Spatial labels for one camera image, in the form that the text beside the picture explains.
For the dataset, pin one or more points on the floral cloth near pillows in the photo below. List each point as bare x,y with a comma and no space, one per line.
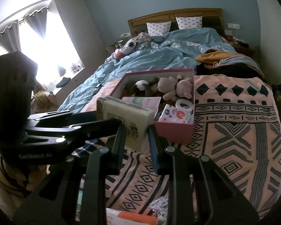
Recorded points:
129,46

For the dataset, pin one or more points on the pink knitted teddy bear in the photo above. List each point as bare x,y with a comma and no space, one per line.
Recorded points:
174,89

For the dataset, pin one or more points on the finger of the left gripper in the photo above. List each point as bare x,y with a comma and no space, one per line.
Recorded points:
40,130
60,117

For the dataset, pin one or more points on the mustard garment on bed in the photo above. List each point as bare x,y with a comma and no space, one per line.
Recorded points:
211,59

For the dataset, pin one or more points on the small beige product box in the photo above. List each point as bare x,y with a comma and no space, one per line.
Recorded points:
135,118

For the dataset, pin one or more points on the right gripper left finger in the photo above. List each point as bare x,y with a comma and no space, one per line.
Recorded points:
117,150

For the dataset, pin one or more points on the orange white package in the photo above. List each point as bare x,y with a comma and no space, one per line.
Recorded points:
127,218

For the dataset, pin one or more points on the white green-print lotion tube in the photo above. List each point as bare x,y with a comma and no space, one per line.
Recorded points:
146,102

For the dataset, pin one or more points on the peach black patterned blanket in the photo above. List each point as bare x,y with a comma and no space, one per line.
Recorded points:
236,124

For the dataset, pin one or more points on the tissue pack with flower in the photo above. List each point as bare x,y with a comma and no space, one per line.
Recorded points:
171,114

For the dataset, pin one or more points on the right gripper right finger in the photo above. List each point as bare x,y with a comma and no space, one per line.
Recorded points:
159,157

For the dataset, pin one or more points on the pink cardboard box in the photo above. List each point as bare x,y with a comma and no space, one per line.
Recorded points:
173,132

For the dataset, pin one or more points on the blue floral duvet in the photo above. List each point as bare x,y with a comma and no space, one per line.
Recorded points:
176,49

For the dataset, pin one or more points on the right patterned pillow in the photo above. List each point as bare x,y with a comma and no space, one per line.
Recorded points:
189,22

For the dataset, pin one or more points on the brown knitted plush toy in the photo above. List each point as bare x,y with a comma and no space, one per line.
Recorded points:
142,88

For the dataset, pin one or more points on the patterned pillow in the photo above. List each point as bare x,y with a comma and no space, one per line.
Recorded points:
189,22
158,29

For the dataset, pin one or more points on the wooden headboard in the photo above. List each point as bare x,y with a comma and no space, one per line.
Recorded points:
212,18

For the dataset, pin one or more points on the white tape roll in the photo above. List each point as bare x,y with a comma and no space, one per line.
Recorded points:
183,104

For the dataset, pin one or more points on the grey curtain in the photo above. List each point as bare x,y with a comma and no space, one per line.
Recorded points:
31,27

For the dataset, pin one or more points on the left patterned pillow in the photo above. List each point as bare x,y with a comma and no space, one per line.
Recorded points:
158,29

